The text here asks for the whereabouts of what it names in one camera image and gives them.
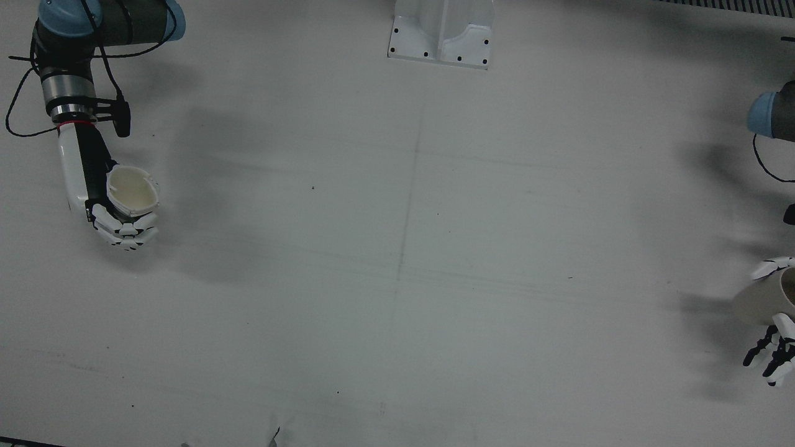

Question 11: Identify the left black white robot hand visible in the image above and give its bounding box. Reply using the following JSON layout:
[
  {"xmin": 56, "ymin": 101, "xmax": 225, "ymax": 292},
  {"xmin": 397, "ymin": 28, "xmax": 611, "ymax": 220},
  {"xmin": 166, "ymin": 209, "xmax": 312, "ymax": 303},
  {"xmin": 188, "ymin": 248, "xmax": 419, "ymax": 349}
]
[{"xmin": 743, "ymin": 256, "xmax": 795, "ymax": 387}]

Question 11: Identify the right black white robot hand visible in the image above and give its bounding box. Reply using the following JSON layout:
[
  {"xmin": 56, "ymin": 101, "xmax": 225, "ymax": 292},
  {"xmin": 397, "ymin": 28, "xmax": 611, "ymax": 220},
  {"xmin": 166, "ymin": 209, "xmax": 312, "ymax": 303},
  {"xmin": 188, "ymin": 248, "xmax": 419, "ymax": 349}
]
[{"xmin": 57, "ymin": 122, "xmax": 160, "ymax": 252}]

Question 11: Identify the beige paper cup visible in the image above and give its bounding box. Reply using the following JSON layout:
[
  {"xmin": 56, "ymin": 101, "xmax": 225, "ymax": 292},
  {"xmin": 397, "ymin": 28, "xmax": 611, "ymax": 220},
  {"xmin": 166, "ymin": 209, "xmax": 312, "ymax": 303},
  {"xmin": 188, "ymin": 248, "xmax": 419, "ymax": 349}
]
[{"xmin": 732, "ymin": 266, "xmax": 795, "ymax": 327}]

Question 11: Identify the white paper cup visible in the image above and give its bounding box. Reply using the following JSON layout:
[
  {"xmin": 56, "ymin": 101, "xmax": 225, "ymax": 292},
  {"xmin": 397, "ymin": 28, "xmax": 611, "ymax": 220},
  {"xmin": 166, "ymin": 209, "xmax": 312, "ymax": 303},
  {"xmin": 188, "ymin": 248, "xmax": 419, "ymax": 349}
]
[{"xmin": 105, "ymin": 165, "xmax": 161, "ymax": 217}]

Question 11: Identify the grey ribbed strip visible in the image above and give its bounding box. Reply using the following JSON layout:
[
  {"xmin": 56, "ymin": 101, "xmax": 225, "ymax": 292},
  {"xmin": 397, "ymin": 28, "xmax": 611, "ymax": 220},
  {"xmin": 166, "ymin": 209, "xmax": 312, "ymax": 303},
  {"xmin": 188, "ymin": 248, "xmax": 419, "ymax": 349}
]
[{"xmin": 651, "ymin": 0, "xmax": 795, "ymax": 12}]

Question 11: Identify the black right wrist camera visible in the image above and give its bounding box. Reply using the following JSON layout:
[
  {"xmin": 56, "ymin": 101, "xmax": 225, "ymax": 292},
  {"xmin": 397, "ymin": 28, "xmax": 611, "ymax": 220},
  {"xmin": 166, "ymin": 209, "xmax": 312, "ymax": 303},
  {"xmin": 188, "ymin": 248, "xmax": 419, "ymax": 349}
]
[{"xmin": 93, "ymin": 97, "xmax": 133, "ymax": 139}]

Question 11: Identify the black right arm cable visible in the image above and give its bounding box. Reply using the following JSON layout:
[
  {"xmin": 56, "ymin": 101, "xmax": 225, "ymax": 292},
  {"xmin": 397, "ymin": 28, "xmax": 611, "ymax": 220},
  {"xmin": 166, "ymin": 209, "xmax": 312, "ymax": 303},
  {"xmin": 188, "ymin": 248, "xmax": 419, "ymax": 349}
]
[{"xmin": 5, "ymin": 0, "xmax": 132, "ymax": 138}]

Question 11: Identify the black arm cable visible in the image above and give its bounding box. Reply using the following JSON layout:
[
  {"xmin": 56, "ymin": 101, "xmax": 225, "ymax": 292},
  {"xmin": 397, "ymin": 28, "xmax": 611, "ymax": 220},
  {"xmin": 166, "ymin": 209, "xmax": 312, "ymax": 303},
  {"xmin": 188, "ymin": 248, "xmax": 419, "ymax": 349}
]
[
  {"xmin": 752, "ymin": 133, "xmax": 795, "ymax": 185},
  {"xmin": 5, "ymin": 0, "xmax": 132, "ymax": 138}
]

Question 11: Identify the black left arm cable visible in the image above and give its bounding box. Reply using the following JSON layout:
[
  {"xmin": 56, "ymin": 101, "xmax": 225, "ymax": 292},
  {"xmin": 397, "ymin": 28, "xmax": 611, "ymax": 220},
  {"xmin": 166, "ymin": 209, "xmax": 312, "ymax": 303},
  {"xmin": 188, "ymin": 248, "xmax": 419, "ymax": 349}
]
[{"xmin": 752, "ymin": 133, "xmax": 795, "ymax": 185}]

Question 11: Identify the white metal mounting bracket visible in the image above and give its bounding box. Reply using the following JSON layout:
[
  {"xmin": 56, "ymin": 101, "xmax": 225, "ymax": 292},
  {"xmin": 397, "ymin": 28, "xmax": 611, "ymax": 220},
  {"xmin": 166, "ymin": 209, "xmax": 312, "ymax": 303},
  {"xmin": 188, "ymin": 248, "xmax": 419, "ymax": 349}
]
[{"xmin": 387, "ymin": 0, "xmax": 495, "ymax": 70}]

